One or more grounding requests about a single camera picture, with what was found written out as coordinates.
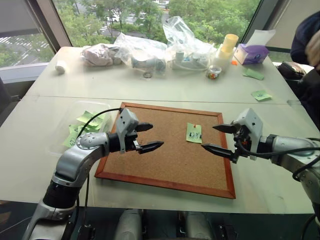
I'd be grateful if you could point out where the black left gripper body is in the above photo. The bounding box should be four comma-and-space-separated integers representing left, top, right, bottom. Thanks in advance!
123, 131, 144, 154

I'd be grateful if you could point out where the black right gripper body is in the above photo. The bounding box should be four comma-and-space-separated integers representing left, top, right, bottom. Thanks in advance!
232, 124, 252, 160

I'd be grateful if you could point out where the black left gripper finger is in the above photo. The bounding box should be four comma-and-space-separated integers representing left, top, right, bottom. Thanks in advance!
138, 141, 165, 155
136, 122, 154, 134

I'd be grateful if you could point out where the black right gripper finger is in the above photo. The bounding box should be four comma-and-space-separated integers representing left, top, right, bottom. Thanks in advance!
200, 143, 240, 165
212, 124, 237, 135

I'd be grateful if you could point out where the wood framed cork board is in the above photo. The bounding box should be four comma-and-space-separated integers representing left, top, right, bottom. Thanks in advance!
94, 101, 237, 200

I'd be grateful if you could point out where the green sticky note with drawing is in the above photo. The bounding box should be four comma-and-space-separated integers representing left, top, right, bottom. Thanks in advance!
185, 122, 203, 144

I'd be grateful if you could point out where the green note with blue scribble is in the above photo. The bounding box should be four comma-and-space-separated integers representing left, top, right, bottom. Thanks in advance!
250, 89, 273, 102

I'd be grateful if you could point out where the clear cup of coloured pins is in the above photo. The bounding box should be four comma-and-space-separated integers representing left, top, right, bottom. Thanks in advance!
206, 64, 222, 81

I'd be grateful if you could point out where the green sticky note pad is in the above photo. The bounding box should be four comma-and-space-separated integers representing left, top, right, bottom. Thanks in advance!
241, 67, 265, 81

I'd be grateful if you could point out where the person's bare hand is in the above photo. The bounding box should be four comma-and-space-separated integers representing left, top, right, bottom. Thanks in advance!
305, 34, 320, 72

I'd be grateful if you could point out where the white cup stack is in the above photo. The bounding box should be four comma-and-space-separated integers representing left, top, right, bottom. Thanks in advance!
213, 45, 234, 72

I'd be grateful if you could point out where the clear bag with grey items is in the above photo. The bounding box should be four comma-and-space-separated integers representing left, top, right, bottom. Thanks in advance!
113, 32, 168, 76

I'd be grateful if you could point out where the clear plastic tray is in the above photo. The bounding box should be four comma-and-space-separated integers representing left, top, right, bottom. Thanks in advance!
45, 100, 119, 157

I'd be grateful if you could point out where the white power strip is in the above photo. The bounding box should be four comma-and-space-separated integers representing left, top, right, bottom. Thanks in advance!
171, 50, 210, 71

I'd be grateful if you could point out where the grey rounded shape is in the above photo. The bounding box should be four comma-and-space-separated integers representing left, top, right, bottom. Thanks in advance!
114, 209, 145, 240
183, 210, 214, 240

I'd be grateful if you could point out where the purple tissue box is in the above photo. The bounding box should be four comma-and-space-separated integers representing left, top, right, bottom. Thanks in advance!
233, 43, 270, 66

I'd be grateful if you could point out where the black bag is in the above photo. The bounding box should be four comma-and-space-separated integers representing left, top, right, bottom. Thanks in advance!
277, 61, 307, 81

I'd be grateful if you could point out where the plastic bag with pink contents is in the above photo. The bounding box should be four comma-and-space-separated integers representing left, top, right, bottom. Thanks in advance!
80, 43, 124, 68

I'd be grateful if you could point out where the pale yellow paper cup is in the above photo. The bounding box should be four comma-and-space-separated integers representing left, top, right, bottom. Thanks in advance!
221, 33, 240, 54

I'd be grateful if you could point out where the large clear plastic bag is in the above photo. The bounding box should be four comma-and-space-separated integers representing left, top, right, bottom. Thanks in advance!
162, 15, 217, 72

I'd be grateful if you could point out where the white tape roll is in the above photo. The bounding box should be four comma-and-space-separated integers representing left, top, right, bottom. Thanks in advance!
54, 59, 67, 75

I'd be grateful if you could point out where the person in dark clothes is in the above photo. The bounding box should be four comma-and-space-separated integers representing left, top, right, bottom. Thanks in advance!
289, 10, 320, 126

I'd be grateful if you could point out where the black chair backrest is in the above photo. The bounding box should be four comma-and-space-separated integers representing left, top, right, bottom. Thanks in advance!
0, 76, 21, 126

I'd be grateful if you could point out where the grey window blind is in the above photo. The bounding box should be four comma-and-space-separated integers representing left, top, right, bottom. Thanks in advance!
0, 0, 42, 36

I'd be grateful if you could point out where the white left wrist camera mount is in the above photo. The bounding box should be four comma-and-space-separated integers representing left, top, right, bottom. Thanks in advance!
115, 107, 140, 154

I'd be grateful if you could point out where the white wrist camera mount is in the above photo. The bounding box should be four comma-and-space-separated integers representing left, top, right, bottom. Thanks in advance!
231, 107, 265, 161
115, 107, 140, 154

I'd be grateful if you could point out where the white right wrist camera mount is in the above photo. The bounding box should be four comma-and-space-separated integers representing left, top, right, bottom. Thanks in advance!
231, 107, 265, 161

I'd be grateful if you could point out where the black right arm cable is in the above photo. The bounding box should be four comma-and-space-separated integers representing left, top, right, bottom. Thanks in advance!
237, 137, 320, 181

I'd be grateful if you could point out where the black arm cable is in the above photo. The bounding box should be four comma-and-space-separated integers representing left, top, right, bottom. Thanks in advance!
237, 137, 320, 181
74, 107, 123, 240

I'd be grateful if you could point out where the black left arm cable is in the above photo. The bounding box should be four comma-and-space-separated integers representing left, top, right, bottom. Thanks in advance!
74, 107, 123, 240

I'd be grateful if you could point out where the dark window frame post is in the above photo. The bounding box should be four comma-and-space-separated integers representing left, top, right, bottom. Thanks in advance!
240, 0, 269, 46
36, 0, 74, 48

